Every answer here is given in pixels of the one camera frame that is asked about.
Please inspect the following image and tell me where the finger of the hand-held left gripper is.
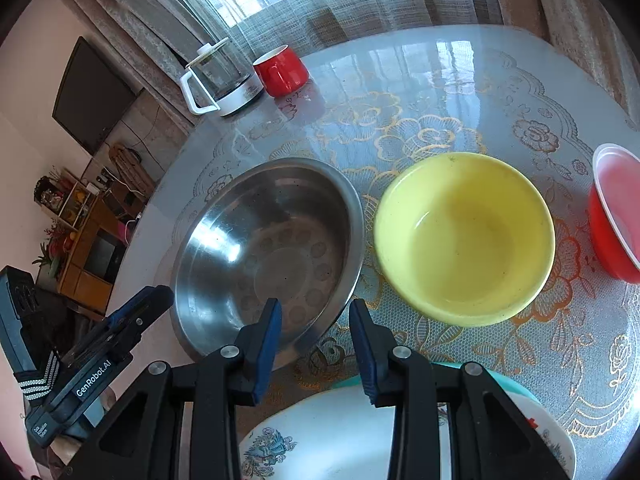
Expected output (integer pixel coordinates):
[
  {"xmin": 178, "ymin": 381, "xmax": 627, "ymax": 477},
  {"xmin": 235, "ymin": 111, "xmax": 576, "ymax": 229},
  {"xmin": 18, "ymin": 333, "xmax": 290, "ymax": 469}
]
[
  {"xmin": 62, "ymin": 322, "xmax": 146, "ymax": 367},
  {"xmin": 105, "ymin": 285, "xmax": 173, "ymax": 333}
]

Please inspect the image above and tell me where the sheer white curtain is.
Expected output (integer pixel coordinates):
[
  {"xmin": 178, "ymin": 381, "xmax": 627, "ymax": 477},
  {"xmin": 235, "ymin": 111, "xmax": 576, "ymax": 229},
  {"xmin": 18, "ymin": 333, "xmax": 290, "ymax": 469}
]
[{"xmin": 150, "ymin": 0, "xmax": 501, "ymax": 56}]

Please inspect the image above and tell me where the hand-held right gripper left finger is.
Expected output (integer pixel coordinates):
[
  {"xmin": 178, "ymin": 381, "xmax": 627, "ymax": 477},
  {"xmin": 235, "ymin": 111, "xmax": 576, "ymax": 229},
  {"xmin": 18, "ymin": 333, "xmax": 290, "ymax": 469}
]
[{"xmin": 65, "ymin": 298, "xmax": 283, "ymax": 480}]

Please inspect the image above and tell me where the white glass electric kettle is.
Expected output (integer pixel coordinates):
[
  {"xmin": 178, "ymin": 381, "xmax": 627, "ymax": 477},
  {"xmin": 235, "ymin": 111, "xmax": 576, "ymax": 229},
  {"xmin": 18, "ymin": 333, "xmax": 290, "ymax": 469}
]
[{"xmin": 180, "ymin": 37, "xmax": 265, "ymax": 118}]

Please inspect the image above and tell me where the large white plate red print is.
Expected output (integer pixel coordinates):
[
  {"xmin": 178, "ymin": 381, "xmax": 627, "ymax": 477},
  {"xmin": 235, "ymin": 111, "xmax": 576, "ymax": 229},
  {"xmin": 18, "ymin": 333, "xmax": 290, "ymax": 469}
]
[{"xmin": 237, "ymin": 385, "xmax": 577, "ymax": 480}]

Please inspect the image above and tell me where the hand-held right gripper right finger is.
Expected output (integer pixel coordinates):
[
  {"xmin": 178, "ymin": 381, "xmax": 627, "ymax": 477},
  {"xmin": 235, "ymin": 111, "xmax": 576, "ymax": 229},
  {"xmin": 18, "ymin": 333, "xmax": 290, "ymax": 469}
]
[{"xmin": 348, "ymin": 299, "xmax": 571, "ymax": 480}]

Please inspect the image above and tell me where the yellow plastic bowl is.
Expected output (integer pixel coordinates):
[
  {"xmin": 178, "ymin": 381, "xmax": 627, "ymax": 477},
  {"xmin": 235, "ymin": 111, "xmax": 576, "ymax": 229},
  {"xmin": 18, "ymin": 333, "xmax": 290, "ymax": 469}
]
[{"xmin": 374, "ymin": 152, "xmax": 556, "ymax": 328}]

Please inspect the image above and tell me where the red plastic bowl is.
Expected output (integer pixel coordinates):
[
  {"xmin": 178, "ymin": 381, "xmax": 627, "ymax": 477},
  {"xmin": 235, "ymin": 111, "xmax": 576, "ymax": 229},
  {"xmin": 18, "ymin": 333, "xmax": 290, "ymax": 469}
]
[{"xmin": 587, "ymin": 143, "xmax": 640, "ymax": 283}]

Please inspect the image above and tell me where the stainless steel bowl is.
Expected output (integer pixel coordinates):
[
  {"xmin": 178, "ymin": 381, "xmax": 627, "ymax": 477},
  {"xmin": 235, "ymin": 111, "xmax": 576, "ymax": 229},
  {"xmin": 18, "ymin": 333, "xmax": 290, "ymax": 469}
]
[{"xmin": 170, "ymin": 157, "xmax": 366, "ymax": 363}]

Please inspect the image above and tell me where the wooden folding rack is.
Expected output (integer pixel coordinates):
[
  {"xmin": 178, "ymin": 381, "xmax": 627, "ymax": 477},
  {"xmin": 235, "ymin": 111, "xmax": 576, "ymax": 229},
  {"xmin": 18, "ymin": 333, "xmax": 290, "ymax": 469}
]
[{"xmin": 110, "ymin": 142, "xmax": 156, "ymax": 201}]

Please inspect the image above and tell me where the red mug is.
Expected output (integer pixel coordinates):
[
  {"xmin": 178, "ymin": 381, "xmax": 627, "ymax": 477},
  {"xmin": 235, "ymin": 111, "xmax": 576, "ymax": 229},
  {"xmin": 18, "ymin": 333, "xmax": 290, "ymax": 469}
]
[{"xmin": 252, "ymin": 45, "xmax": 308, "ymax": 98}]

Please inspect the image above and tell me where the wooden display shelf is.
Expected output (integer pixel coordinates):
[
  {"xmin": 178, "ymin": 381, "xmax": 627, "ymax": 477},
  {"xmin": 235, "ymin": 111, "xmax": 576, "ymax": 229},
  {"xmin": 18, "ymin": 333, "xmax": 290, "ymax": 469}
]
[{"xmin": 35, "ymin": 167, "xmax": 101, "ymax": 241}]

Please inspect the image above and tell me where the wooden cabinet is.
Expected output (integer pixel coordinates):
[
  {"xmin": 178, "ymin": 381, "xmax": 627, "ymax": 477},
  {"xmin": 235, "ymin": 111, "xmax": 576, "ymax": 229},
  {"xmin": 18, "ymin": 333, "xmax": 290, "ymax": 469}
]
[{"xmin": 57, "ymin": 200, "xmax": 146, "ymax": 311}]

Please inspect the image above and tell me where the beige curtain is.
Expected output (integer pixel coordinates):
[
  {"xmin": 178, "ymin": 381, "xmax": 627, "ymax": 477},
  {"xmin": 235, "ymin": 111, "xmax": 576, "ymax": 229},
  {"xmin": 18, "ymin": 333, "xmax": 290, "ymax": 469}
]
[
  {"xmin": 50, "ymin": 0, "xmax": 236, "ymax": 131},
  {"xmin": 480, "ymin": 0, "xmax": 640, "ymax": 121}
]

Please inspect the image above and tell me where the black flat television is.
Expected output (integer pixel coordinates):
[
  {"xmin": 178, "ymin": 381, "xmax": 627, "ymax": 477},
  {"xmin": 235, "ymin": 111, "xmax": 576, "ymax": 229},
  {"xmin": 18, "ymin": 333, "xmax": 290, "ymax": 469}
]
[{"xmin": 52, "ymin": 36, "xmax": 138, "ymax": 156}]

